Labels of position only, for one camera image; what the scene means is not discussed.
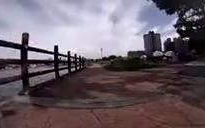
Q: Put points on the thin pole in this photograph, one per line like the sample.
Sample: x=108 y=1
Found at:
x=101 y=52

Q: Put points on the green bushes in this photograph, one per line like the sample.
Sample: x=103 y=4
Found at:
x=126 y=64

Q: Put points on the reddish paved path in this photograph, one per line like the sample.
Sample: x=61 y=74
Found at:
x=110 y=96

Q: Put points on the low grey building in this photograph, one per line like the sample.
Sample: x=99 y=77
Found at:
x=135 y=54

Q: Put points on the tall grey tower building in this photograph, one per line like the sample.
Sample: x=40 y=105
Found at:
x=152 y=42

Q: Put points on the dark building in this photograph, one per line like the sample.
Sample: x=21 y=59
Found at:
x=176 y=46

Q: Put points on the grey water surface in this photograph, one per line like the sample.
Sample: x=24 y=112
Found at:
x=10 y=75

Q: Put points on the large dark tree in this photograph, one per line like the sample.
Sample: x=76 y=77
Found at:
x=196 y=26

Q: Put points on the dark wooden rail fence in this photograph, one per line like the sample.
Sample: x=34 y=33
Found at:
x=24 y=63

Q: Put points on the low grey concrete wall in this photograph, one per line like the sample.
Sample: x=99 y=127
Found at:
x=198 y=70

